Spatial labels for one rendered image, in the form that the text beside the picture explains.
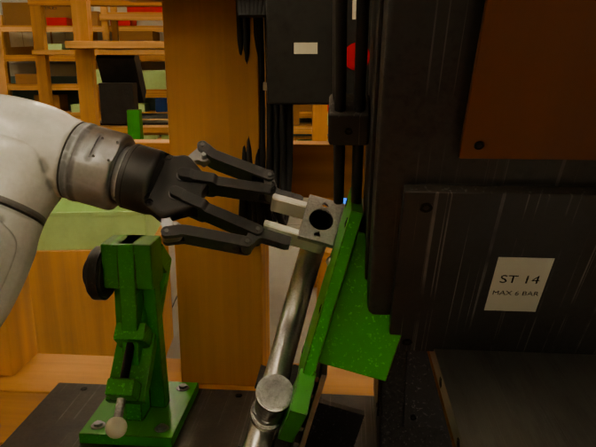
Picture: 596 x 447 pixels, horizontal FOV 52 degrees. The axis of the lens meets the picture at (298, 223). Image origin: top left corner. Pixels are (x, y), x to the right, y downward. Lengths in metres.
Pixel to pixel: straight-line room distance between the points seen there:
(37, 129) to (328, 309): 0.36
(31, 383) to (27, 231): 0.49
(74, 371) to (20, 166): 0.55
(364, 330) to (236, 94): 0.46
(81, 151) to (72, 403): 0.46
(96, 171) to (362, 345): 0.33
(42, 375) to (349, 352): 0.69
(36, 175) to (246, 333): 0.46
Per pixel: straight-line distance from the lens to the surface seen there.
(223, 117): 0.93
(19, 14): 11.41
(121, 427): 0.86
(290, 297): 0.76
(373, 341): 0.61
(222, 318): 1.01
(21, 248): 0.70
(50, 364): 1.21
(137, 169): 0.68
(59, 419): 1.00
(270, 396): 0.62
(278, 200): 0.69
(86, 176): 0.69
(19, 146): 0.71
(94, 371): 1.16
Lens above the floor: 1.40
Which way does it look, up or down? 14 degrees down
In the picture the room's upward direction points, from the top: straight up
